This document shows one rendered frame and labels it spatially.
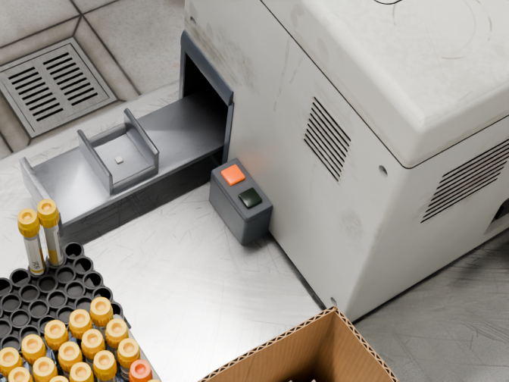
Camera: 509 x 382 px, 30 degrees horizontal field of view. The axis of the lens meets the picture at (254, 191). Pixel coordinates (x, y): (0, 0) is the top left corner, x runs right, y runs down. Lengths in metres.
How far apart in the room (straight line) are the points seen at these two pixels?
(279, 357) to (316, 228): 0.13
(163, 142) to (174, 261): 0.11
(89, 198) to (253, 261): 0.16
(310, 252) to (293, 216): 0.03
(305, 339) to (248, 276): 0.17
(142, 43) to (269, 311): 1.38
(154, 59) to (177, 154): 1.27
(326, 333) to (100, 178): 0.26
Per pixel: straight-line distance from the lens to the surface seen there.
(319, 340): 0.73
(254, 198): 0.83
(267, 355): 0.69
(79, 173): 0.86
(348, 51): 0.63
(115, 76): 2.10
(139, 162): 0.87
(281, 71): 0.72
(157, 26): 2.20
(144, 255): 0.86
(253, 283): 0.85
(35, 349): 0.70
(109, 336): 0.71
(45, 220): 0.76
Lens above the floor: 1.63
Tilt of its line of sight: 57 degrees down
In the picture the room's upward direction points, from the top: 10 degrees clockwise
